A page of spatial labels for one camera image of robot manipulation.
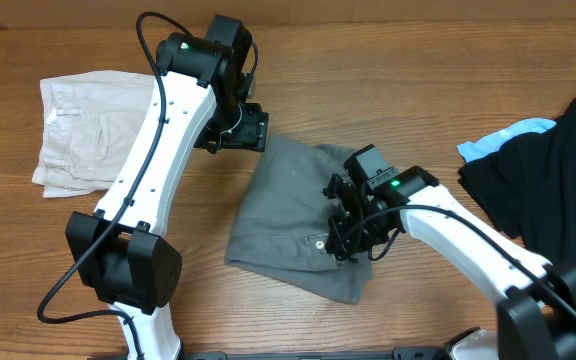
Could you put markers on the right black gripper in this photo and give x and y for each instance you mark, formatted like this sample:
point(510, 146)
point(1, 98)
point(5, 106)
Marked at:
point(343, 215)

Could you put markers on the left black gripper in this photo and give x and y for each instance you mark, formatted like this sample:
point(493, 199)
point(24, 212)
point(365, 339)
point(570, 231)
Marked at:
point(252, 135)

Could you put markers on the grey shorts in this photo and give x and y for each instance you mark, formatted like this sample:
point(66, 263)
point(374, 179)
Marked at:
point(281, 228)

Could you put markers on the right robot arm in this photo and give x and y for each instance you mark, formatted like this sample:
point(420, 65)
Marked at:
point(535, 302)

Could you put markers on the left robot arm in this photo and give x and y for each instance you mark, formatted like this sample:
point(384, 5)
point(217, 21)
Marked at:
point(200, 100)

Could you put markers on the folded beige shorts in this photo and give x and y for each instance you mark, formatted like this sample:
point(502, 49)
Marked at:
point(90, 122)

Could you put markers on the light blue garment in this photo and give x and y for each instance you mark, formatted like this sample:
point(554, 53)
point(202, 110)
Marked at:
point(471, 151)

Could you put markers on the black garment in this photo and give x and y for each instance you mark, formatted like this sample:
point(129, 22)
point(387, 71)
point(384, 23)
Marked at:
point(528, 188)

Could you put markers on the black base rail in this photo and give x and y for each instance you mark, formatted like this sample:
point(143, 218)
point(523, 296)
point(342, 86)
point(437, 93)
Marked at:
point(308, 355)

